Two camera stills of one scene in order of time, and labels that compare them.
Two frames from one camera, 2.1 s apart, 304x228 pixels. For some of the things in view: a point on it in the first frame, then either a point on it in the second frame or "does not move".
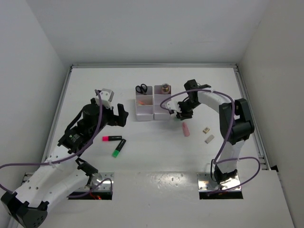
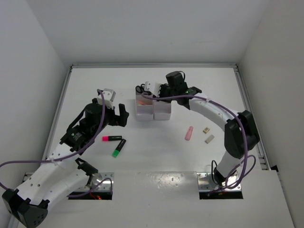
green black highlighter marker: x=116 y=152 does not move
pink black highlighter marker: x=106 y=138 does not move
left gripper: x=116 y=119 does not move
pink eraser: x=186 y=131 → x=189 y=133
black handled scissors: x=142 y=89 does not move
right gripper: x=182 y=115 → x=162 y=87
